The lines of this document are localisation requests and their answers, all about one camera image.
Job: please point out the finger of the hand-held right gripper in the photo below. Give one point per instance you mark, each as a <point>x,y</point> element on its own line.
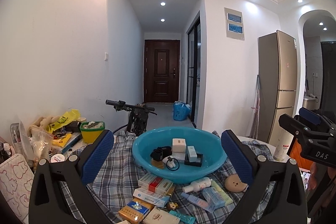
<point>311,115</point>
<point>291,123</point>

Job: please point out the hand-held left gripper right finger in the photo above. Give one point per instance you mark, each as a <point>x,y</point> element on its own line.
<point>236,155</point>

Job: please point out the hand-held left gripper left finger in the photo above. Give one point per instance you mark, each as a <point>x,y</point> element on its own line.
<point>98,158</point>

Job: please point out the pale teal carton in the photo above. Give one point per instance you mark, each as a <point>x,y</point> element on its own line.
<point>191,153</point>

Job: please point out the white lotion bottle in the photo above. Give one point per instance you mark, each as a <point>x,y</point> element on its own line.
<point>199,184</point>

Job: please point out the translucent light blue box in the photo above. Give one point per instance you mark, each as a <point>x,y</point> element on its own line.
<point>214,197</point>

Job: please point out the blue plastic basin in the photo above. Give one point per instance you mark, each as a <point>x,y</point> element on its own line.
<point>147,166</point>

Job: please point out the light blue cigarette box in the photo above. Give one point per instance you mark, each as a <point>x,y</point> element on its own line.
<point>149,197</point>

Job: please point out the orange cloth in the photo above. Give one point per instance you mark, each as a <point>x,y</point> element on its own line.
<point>295,153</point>

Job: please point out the white cylindrical tumbler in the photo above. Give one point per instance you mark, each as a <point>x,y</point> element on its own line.
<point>282,145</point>

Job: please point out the yellow bin with green rim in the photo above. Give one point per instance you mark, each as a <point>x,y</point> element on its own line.
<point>90,134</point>

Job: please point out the beige round compact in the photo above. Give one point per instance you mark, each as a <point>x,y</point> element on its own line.
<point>235,183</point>

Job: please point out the blue plaid cloth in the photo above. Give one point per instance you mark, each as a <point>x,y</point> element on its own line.
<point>123,182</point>

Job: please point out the stack of yellow books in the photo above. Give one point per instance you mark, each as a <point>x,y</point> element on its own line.
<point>63,141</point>

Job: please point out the black flat box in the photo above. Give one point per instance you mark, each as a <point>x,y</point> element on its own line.
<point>197,163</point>

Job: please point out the pale green box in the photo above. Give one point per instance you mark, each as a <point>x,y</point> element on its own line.
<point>226,195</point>

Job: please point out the white jar with red label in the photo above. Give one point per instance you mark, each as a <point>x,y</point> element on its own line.
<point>57,158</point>

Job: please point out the gold refrigerator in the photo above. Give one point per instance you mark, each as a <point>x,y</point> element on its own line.
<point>283,82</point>

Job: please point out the yellow plastic bag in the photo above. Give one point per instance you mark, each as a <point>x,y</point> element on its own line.
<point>65,117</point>

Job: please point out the white flat box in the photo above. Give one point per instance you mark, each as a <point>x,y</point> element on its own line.
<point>178,155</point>

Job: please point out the white cube box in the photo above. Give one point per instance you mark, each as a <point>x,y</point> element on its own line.
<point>179,145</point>

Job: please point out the pink and blue tube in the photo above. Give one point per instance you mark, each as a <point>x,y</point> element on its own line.
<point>197,201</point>

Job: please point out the clear plastic bag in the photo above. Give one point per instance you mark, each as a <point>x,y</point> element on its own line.
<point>39,145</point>

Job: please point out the red and white cigarette box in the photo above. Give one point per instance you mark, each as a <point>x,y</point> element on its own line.
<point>155,184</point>

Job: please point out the orange and blue cigarette pack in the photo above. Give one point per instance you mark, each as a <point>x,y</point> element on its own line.
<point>134,211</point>

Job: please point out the beige plush toy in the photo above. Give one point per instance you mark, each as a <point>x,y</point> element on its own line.
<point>43,121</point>

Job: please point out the black soft item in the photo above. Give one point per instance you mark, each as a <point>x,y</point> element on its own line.
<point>168,151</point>

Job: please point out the blue woven bag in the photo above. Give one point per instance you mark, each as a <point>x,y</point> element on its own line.
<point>181,112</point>

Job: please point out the gold box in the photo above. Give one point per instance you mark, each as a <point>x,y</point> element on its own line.
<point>172,190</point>

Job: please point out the teal cream tube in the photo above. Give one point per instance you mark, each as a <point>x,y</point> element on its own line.
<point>183,217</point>

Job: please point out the clear pencil pouch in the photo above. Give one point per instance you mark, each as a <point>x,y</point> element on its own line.
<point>16,136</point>

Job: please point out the white tissue pack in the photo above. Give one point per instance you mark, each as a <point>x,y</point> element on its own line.
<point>160,217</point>

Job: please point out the bear print pouch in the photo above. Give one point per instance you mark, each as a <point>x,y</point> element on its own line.
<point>15,184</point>

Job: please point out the black-framed glass door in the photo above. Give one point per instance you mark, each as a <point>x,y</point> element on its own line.
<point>194,69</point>

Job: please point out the dark brown entrance door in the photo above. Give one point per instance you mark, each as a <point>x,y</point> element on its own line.
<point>161,69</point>

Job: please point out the white light switch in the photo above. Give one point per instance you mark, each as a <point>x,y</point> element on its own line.
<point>106,56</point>

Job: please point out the grey wall panel box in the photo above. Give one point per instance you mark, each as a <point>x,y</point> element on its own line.
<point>234,24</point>

